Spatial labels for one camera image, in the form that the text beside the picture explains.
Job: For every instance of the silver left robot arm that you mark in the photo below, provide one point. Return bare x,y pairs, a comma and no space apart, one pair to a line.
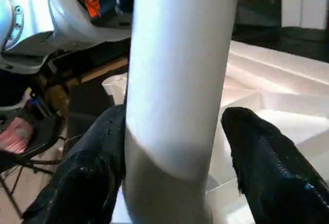
41,18

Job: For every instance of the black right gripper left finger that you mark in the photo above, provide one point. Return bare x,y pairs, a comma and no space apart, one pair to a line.
87,178

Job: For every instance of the white plastic table leg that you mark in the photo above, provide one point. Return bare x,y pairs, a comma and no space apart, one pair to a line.
177,80

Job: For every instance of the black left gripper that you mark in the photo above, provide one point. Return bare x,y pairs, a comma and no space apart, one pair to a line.
100,3

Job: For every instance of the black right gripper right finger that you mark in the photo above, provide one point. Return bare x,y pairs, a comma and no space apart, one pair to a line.
277,172

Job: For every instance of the pink fabric item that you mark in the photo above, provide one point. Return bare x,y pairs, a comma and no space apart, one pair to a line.
14,134

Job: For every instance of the white plastic table top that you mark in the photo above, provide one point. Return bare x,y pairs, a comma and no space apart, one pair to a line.
277,85

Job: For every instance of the black metal stand leg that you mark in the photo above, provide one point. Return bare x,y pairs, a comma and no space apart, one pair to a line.
25,167

